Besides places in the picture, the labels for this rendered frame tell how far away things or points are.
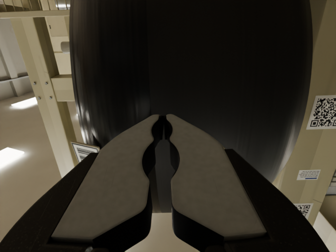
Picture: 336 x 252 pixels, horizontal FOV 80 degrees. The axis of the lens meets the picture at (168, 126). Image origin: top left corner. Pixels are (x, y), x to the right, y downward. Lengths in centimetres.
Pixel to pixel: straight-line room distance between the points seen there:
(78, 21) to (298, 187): 57
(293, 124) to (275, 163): 5
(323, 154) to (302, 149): 5
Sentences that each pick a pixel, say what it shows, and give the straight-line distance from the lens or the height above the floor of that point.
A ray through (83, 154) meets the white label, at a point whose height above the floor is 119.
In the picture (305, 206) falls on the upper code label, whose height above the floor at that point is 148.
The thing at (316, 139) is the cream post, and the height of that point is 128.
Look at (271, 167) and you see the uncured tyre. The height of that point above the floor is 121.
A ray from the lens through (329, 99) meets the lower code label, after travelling 52.
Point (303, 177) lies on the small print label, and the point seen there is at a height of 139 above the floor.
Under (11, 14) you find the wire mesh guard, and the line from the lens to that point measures 96.
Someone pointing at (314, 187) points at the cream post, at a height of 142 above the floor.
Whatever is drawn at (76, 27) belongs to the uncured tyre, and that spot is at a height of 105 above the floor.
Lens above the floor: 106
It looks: 25 degrees up
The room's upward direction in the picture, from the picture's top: 178 degrees clockwise
